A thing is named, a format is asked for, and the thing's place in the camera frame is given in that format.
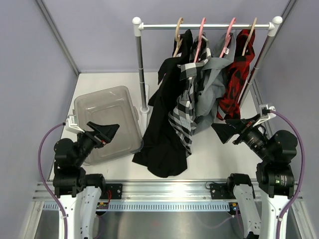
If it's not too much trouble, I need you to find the red black plaid shirt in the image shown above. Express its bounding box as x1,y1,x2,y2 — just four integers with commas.
217,29,255,120

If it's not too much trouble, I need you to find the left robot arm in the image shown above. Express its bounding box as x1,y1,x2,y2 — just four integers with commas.
53,117,120,239

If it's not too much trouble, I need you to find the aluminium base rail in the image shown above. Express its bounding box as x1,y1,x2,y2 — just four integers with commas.
32,180,303,202

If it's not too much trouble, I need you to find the grey shirt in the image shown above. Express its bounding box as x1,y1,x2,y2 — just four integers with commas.
193,31,236,134

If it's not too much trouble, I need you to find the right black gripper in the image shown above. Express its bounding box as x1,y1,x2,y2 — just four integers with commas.
212,113,273,161

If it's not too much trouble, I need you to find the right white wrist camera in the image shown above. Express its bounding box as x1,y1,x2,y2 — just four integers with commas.
253,104,276,126

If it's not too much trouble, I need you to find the clear plastic bin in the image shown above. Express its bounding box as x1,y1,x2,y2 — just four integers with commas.
74,86,143,166

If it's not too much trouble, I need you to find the black white checkered shirt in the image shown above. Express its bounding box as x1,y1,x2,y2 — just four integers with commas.
168,33,211,157

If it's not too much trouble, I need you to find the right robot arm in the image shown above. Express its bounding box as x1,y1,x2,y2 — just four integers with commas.
211,115,298,239

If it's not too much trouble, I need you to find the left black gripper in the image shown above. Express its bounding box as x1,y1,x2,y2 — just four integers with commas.
74,121,119,166

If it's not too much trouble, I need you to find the metal clothes rack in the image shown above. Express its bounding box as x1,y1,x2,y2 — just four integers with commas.
132,16,284,133

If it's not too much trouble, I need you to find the beige hanger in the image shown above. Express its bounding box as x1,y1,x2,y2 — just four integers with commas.
173,17,183,57
242,17,257,56

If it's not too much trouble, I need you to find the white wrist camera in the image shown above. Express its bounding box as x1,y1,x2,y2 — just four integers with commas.
253,104,276,126
65,115,85,134

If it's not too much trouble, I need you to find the pink hanger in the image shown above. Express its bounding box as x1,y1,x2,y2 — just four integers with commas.
194,17,206,63
219,17,236,58

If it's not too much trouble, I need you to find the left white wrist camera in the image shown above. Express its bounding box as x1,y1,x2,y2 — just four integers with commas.
65,115,85,134

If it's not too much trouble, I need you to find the slotted cable duct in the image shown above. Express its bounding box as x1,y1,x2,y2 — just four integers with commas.
43,201,230,212

